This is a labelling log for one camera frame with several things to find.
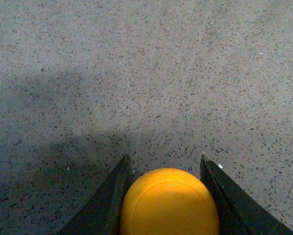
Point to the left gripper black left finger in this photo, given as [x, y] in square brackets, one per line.
[101, 214]

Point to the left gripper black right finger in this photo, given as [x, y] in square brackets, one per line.
[239, 214]

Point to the yellow round button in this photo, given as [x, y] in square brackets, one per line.
[168, 201]

